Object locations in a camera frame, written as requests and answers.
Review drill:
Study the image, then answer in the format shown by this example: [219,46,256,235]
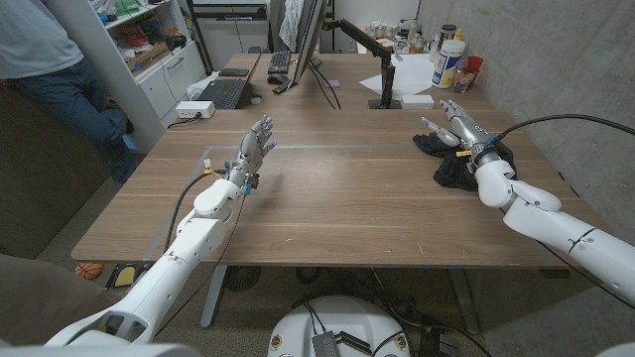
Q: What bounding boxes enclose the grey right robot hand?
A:
[420,98,500,166]

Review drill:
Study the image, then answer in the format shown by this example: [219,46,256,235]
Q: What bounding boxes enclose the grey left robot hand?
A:
[226,115,278,188]

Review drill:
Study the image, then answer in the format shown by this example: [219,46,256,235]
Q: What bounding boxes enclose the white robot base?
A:
[267,296,412,357]

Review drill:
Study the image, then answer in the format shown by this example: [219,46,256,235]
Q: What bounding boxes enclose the black shorts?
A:
[412,132,517,192]

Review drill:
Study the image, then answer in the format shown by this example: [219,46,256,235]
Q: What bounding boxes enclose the clear glass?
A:
[451,66,477,94]

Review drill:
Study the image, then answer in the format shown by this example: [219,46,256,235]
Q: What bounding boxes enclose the small white box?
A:
[399,93,436,110]

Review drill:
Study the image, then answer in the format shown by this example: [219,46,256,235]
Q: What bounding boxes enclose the black laptop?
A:
[196,77,250,110]

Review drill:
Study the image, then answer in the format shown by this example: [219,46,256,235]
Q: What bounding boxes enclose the white power box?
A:
[175,100,217,120]

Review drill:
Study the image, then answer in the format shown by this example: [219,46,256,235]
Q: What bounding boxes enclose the white canister blue label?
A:
[431,39,466,90]

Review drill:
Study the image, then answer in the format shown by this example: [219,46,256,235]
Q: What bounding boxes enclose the white paper sheet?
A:
[358,53,438,98]

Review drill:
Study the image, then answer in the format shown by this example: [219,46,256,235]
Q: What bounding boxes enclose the black keyboard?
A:
[267,51,292,75]

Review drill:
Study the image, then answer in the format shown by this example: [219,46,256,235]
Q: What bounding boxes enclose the white shelf cabinet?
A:
[44,0,207,155]

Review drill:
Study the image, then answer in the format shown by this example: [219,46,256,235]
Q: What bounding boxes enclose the black computer monitor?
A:
[292,0,328,85]

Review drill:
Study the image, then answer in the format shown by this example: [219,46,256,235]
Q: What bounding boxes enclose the round black floor fan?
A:
[222,266,263,293]

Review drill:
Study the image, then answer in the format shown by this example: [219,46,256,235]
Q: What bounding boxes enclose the hanging pale cloth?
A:
[278,0,305,54]

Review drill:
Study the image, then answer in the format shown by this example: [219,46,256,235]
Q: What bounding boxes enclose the grey table leg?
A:
[199,265,228,330]
[445,267,481,336]

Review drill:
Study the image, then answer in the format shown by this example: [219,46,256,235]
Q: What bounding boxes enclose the yellow black floor item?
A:
[103,262,146,291]

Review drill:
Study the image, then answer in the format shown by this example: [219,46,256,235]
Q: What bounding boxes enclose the small orange basketball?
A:
[74,262,104,282]

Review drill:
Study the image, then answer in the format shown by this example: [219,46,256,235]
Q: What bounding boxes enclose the person in grey shirt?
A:
[0,0,135,184]

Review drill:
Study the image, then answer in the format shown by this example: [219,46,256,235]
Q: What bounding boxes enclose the brown chair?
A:
[0,253,125,347]

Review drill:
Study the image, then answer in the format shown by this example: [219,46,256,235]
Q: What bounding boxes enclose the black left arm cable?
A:
[163,170,228,249]

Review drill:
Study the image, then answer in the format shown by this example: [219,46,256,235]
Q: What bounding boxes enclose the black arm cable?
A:
[495,113,635,145]
[163,170,228,249]

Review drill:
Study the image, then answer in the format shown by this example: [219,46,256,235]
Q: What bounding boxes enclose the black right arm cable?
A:
[495,113,635,145]

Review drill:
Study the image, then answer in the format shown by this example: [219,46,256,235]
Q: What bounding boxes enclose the black monitor cable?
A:
[308,61,342,111]

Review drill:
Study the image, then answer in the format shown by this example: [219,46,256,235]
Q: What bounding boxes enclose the whiteboard with black frame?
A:
[187,0,272,75]

